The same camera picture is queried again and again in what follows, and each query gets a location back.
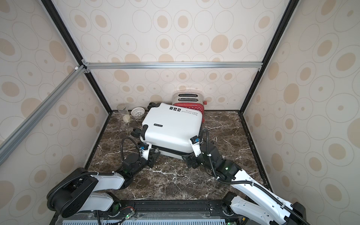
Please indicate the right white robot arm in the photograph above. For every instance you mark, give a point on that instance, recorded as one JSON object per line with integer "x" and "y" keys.
{"x": 264, "y": 207}

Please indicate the red polka-dot toaster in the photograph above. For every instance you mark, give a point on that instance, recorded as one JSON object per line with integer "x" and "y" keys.
{"x": 194, "y": 101}

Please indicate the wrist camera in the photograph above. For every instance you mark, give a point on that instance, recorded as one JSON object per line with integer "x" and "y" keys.
{"x": 195, "y": 144}
{"x": 145, "y": 150}

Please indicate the glass jar with rice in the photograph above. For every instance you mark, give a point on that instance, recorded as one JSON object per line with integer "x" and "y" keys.
{"x": 124, "y": 113}

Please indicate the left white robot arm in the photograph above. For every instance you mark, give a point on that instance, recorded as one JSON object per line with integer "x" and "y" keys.
{"x": 86, "y": 191}

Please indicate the white patterned bowl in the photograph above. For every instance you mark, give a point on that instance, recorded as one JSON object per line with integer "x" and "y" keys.
{"x": 138, "y": 112}

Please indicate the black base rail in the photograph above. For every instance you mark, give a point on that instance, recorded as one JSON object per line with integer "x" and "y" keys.
{"x": 151, "y": 212}

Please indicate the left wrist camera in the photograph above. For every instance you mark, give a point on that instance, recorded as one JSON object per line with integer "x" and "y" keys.
{"x": 145, "y": 150}

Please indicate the aluminium frame rail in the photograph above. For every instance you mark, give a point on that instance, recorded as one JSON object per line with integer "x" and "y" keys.
{"x": 16, "y": 137}
{"x": 168, "y": 65}

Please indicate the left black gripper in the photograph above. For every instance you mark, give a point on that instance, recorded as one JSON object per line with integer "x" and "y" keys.
{"x": 151, "y": 160}

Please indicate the aluminium frame rail left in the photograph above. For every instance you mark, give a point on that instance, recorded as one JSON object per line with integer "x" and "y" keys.
{"x": 16, "y": 137}

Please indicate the white hard-shell suitcase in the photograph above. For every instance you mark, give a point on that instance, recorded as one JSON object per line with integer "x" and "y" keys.
{"x": 169, "y": 128}

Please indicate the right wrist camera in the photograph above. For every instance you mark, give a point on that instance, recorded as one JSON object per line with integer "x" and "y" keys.
{"x": 195, "y": 144}

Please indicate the aluminium frame rail back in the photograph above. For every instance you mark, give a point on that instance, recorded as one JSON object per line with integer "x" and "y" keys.
{"x": 168, "y": 65}

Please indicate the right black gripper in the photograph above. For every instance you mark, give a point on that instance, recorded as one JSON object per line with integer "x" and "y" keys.
{"x": 194, "y": 159}

